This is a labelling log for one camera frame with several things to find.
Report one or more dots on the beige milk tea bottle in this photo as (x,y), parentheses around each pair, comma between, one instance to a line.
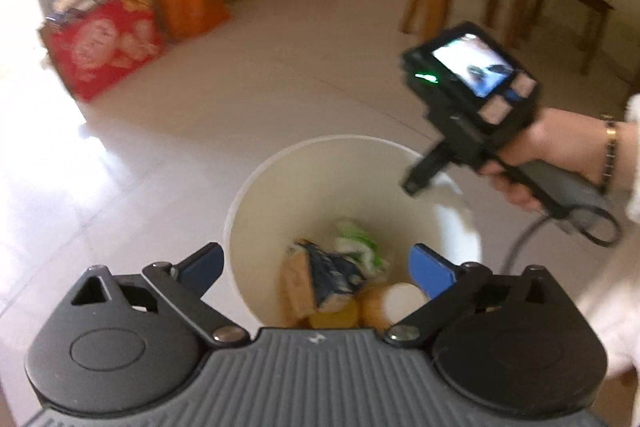
(395,302)

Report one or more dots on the person's right forearm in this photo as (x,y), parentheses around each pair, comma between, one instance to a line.
(627,147)

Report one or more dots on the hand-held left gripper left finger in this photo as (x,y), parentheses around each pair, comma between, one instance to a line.
(200,266)

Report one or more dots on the person's right hand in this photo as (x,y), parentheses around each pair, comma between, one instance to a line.
(555,142)

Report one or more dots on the orange bag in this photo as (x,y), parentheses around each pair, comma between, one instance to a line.
(192,9)

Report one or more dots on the orange biscuit packet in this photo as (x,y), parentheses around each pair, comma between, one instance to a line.
(297,282)

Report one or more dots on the green white wrapper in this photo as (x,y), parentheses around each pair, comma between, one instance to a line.
(360,247)

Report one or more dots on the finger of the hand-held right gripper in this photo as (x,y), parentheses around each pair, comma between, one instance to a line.
(422,174)

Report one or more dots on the white plastic trash bin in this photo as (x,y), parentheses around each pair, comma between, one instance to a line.
(320,177)

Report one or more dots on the person's white clothing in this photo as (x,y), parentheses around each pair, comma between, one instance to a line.
(615,307)

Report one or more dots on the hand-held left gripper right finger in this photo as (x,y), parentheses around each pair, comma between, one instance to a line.
(430,272)

